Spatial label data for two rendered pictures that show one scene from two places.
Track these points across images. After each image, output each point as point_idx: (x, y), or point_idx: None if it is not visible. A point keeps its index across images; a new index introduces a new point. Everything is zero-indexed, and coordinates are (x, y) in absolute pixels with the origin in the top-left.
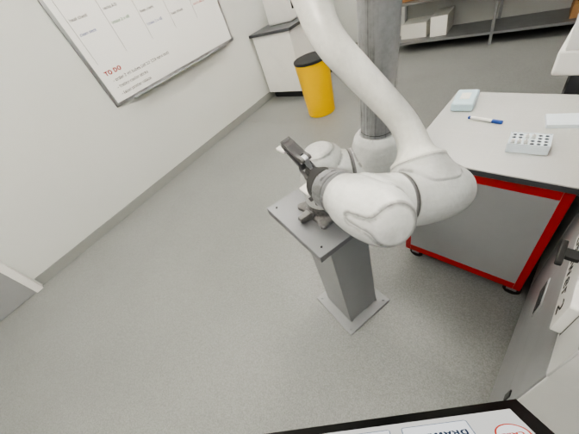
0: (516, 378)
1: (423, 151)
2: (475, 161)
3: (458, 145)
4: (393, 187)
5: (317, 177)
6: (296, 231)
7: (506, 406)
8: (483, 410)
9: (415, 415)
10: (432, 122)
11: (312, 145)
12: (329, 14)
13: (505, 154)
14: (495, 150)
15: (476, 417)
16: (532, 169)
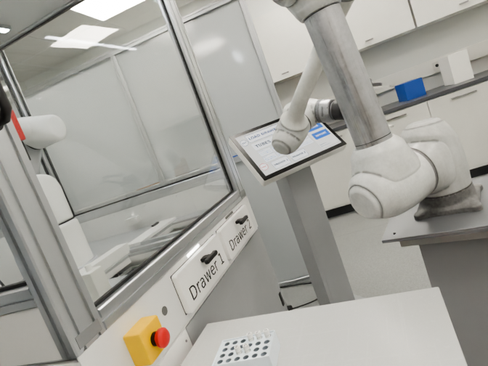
0: (276, 297)
1: (287, 111)
2: (317, 316)
3: (355, 335)
4: (289, 104)
5: (332, 99)
6: None
7: (266, 176)
8: (271, 173)
9: (290, 168)
10: None
11: (433, 118)
12: None
13: (279, 340)
14: (293, 344)
15: (273, 171)
16: (247, 329)
